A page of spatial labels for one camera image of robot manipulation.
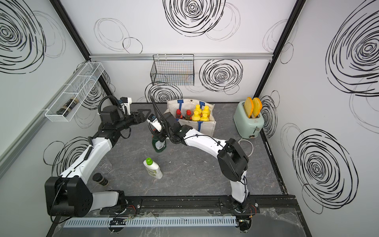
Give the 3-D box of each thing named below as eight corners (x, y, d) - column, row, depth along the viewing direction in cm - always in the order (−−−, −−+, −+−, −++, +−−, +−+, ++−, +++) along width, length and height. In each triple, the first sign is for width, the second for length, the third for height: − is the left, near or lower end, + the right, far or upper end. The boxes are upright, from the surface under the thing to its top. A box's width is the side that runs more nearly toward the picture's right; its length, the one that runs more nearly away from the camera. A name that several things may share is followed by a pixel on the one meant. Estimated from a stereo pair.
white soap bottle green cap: (148, 174, 86) (139, 161, 71) (152, 169, 88) (143, 154, 73) (160, 180, 84) (153, 168, 69) (163, 175, 86) (157, 161, 71)
